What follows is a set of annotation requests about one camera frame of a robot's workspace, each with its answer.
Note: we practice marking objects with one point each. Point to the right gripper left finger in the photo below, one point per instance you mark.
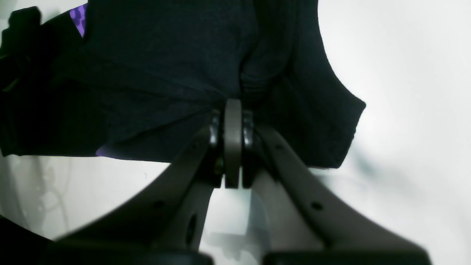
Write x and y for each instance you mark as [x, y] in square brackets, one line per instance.
[163, 223]

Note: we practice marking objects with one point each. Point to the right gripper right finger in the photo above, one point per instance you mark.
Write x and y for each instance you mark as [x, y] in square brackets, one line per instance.
[306, 222]

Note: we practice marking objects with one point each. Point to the black T-shirt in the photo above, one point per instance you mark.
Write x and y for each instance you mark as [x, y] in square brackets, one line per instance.
[136, 79]

